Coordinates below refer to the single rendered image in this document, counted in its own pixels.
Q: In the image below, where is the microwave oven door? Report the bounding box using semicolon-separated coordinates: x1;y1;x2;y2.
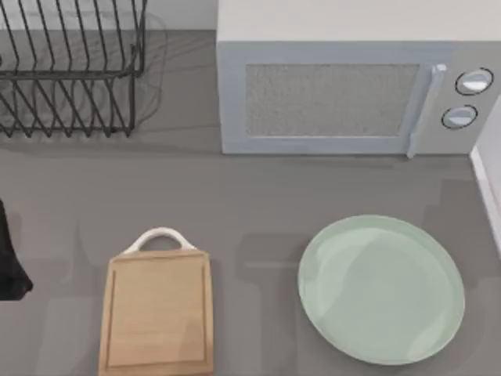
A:
217;42;439;155

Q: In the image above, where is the wooden cutting board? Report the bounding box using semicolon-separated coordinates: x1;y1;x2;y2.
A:
97;226;214;376

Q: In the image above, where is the pale green plate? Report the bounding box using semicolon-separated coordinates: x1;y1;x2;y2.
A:
297;214;467;367

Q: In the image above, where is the pale microwave oven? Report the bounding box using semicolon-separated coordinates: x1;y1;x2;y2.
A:
215;0;501;159

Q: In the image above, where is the small microwave knob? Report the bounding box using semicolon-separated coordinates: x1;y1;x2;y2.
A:
441;104;478;129

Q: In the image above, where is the white cabinet edge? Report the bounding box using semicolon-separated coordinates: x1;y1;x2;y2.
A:
469;92;501;255

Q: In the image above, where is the large microwave knob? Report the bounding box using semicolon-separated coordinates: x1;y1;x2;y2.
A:
455;67;495;96

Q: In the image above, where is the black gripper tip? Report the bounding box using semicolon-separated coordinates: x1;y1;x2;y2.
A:
0;200;34;302

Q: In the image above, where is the microwave door handle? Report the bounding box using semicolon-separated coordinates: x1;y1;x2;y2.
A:
406;64;447;159

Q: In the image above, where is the black wire dish rack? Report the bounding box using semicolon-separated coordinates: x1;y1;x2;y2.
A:
0;0;149;139

